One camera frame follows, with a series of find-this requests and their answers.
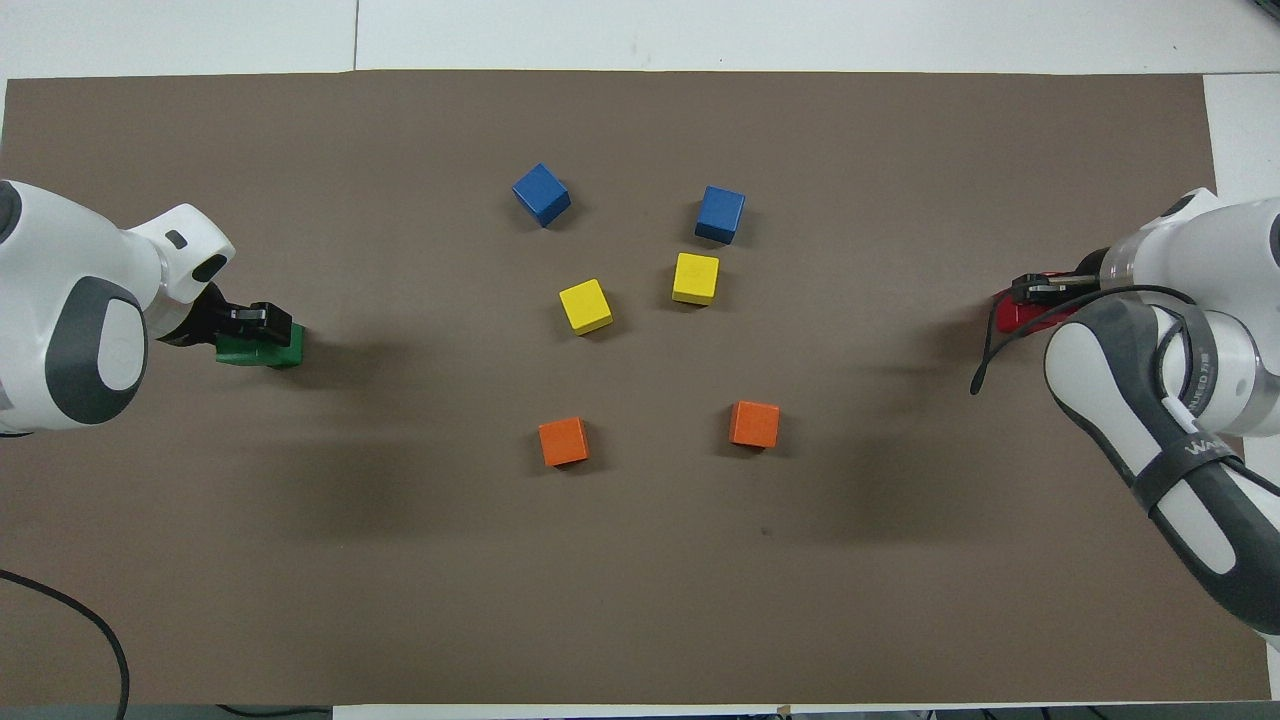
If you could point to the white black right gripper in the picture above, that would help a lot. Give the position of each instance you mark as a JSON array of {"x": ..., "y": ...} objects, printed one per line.
[{"x": 1090, "y": 275}]

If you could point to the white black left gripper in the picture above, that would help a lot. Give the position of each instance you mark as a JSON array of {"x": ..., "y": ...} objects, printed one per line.
[{"x": 195, "y": 250}]

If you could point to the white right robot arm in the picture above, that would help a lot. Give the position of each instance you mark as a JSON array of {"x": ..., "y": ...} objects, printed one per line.
[{"x": 1100, "y": 370}]

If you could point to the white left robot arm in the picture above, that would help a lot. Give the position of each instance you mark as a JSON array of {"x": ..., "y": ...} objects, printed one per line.
[{"x": 40, "y": 260}]

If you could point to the blue wooden cube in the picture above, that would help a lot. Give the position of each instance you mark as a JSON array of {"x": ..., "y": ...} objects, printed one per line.
[
  {"x": 541, "y": 195},
  {"x": 720, "y": 213}
]

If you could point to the orange wooden cube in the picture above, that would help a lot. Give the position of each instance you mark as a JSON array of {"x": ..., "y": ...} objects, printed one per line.
[
  {"x": 754, "y": 424},
  {"x": 563, "y": 441}
]

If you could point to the yellow wooden cube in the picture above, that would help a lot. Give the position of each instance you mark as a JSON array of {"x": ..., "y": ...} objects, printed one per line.
[
  {"x": 696, "y": 278},
  {"x": 585, "y": 305}
]

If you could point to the brown paper table mat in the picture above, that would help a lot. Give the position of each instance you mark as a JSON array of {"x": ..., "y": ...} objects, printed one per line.
[{"x": 500, "y": 600}]

